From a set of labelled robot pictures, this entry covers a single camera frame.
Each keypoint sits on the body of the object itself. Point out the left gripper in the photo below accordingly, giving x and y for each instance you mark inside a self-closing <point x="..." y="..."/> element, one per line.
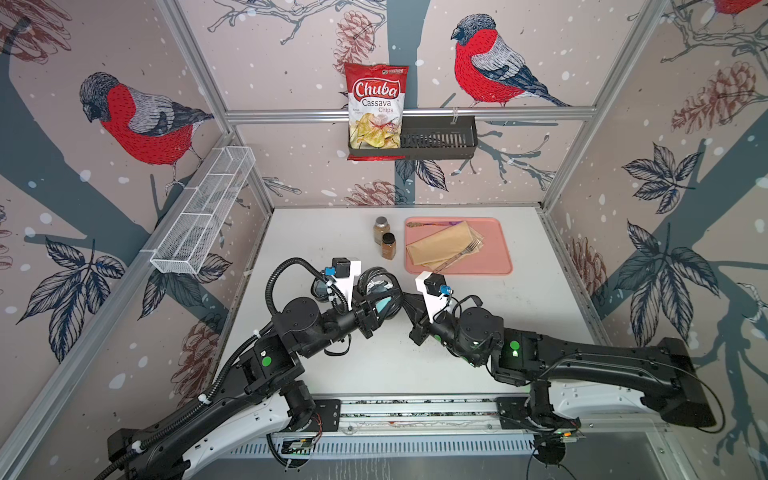
<point x="364" y="314"/>

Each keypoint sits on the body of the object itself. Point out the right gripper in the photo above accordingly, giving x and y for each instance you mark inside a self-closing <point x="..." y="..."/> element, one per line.
<point x="421" y="320"/>

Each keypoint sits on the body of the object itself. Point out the clear pouch black zipper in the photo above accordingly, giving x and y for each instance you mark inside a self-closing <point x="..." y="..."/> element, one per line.
<point x="322" y="291"/>

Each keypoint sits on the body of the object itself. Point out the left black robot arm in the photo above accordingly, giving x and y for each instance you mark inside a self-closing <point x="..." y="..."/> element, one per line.
<point x="258" y="390"/>

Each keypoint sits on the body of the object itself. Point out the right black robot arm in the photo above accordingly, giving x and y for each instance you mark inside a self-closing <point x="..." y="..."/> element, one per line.
<point x="663" y="374"/>

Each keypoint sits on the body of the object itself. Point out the orange pepper spice jar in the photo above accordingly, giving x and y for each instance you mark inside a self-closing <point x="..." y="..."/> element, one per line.
<point x="388" y="246"/>

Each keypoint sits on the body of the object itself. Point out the yellow folded napkin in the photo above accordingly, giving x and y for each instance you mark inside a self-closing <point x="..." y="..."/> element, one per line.
<point x="433" y="250"/>

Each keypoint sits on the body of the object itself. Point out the shichimi spice jar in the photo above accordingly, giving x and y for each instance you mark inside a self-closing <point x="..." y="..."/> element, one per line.
<point x="381" y="227"/>

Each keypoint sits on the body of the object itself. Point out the pink tray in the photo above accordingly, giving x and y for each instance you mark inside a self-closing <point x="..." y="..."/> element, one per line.
<point x="492" y="259"/>

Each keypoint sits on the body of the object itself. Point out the Chuba cassava chips bag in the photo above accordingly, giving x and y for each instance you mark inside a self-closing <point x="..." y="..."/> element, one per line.
<point x="376" y="102"/>

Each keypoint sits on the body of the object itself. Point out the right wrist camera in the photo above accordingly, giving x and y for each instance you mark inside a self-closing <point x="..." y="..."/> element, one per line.
<point x="436" y="293"/>

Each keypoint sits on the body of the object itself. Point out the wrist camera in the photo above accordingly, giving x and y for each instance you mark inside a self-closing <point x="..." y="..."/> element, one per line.
<point x="343" y="274"/>
<point x="436" y="293"/>

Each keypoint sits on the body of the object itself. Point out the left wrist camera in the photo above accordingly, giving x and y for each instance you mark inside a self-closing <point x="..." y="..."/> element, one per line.
<point x="343" y="274"/>

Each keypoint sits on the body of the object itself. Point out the pink handled spoon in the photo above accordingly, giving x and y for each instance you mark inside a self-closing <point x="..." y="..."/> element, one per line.
<point x="414" y="224"/>

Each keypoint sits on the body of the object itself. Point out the pink handled fork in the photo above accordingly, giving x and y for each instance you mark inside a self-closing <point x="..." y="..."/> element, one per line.
<point x="470" y="248"/>

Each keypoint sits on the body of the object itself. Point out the black wall basket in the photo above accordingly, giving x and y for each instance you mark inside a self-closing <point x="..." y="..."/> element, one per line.
<point x="427" y="138"/>

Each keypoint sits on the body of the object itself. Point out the aluminium frame rail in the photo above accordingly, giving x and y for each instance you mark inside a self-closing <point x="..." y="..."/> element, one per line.
<point x="306" y="116"/>

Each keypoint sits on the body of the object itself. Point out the white wire mesh shelf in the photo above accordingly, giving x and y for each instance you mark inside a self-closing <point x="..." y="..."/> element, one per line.
<point x="190" y="239"/>

